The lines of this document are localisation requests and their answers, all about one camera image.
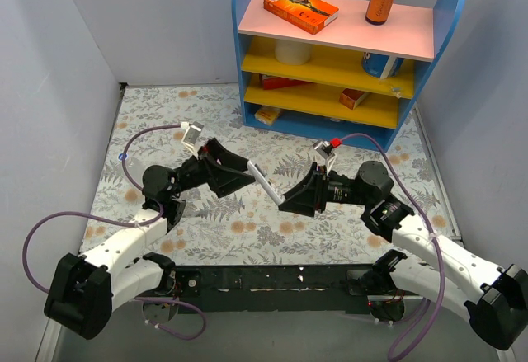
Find white remote control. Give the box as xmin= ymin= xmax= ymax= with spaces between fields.
xmin=247 ymin=160 xmax=285 ymax=206

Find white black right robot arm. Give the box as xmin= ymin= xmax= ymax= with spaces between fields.
xmin=275 ymin=161 xmax=527 ymax=350

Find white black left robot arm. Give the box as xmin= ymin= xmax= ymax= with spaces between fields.
xmin=45 ymin=139 xmax=257 ymax=340

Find clear bottle blue cap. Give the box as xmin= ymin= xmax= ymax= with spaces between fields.
xmin=117 ymin=153 xmax=146 ymax=182

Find floral patterned table mat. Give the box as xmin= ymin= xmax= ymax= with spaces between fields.
xmin=77 ymin=83 xmax=460 ymax=267

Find yellow red packet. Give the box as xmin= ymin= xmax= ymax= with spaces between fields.
xmin=254 ymin=106 xmax=284 ymax=126

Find orange box on shelf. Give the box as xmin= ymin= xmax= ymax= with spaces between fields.
xmin=339 ymin=88 xmax=370 ymax=110

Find red box on shelf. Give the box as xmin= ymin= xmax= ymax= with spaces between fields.
xmin=259 ymin=74 xmax=310 ymax=90

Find blue wooden shelf unit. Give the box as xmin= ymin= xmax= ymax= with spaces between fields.
xmin=231 ymin=0 xmax=465 ymax=149

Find blue white can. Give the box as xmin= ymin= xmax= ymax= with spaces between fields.
xmin=361 ymin=52 xmax=404 ymax=79

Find orange razor box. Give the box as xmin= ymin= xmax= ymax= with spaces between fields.
xmin=263 ymin=0 xmax=339 ymax=35

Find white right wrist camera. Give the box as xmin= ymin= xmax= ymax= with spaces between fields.
xmin=313 ymin=138 xmax=342 ymax=172

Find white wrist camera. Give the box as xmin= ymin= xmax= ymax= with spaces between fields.
xmin=313 ymin=138 xmax=342 ymax=172
xmin=180 ymin=121 xmax=204 ymax=156

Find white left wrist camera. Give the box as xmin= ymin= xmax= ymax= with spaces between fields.
xmin=180 ymin=121 xmax=204 ymax=156

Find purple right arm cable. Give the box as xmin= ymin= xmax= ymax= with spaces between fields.
xmin=340 ymin=132 xmax=448 ymax=362

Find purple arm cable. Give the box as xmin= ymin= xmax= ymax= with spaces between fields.
xmin=340 ymin=132 xmax=448 ymax=362
xmin=21 ymin=124 xmax=208 ymax=341

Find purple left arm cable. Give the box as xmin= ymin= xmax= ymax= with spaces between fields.
xmin=21 ymin=124 xmax=208 ymax=341

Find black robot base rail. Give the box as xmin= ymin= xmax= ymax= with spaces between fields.
xmin=128 ymin=263 xmax=417 ymax=316

